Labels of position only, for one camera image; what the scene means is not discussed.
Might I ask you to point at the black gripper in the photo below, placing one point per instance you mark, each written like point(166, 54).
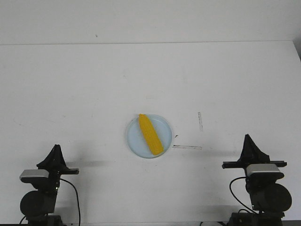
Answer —
point(256, 157)
point(55, 171)

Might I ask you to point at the light blue round plate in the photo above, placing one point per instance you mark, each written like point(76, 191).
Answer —
point(136, 140)

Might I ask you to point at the yellow toy corn cob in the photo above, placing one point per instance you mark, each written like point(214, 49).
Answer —
point(150, 135)

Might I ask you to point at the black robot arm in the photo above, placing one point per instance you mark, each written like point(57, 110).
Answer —
point(269, 199)
point(38, 205)

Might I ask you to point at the clear tape strip horizontal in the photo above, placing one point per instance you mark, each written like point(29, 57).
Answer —
point(187, 147)

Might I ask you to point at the clear tape strip vertical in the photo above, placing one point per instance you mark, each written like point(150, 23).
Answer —
point(200, 121)

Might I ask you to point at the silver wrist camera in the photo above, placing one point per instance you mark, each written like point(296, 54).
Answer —
point(267, 171)
point(34, 175)

